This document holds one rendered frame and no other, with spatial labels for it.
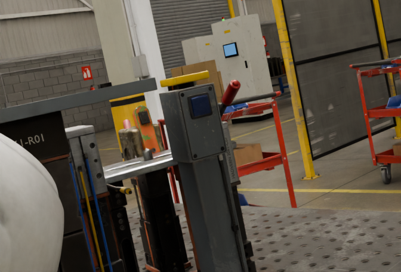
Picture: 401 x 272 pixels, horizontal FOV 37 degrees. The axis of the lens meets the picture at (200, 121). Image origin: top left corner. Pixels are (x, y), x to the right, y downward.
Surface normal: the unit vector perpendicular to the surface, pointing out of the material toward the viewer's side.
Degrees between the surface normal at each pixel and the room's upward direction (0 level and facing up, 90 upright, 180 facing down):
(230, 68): 90
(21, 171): 68
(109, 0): 90
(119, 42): 90
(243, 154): 90
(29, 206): 80
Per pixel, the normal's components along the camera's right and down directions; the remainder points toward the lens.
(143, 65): 0.67, -0.07
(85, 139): 0.45, -0.02
